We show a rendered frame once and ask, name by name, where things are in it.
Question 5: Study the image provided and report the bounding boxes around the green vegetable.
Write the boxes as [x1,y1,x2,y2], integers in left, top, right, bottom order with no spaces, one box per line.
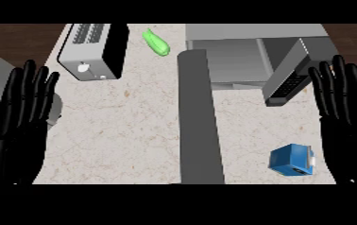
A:
[139,27,170,58]

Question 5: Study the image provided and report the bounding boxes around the grey round object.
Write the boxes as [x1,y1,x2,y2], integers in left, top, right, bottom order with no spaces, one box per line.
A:
[44,92,63,128]

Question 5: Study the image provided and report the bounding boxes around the dark grey microwave door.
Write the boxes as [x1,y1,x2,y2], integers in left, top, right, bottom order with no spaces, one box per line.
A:
[175,48,227,185]

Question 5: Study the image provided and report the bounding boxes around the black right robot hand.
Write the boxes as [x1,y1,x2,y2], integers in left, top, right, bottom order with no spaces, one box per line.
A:
[306,54,357,185]

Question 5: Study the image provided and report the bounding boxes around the silver toaster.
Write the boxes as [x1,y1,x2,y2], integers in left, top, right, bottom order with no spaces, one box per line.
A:
[55,24,131,82]

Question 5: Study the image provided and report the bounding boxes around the grey microwave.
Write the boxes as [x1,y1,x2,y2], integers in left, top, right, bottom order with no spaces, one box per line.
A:
[184,24,342,108]

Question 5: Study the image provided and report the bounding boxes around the blue milk carton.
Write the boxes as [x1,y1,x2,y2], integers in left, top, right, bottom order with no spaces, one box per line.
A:
[266,143,318,177]

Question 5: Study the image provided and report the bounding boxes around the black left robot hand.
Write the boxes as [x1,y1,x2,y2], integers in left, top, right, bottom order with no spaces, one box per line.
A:
[0,59,61,185]

